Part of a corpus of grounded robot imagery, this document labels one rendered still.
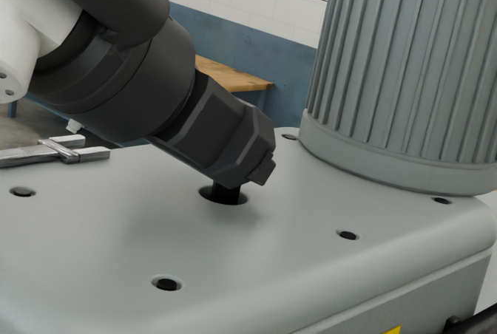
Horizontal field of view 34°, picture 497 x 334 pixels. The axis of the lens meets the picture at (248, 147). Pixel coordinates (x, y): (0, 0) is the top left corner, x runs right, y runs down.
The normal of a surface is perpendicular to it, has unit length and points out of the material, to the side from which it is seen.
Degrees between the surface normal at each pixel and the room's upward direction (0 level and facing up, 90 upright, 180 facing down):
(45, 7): 67
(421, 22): 90
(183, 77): 75
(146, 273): 0
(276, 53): 90
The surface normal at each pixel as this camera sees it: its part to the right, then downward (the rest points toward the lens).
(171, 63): 0.80, 0.02
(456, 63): 0.10, 0.31
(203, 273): 0.18, -0.94
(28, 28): 0.93, 0.00
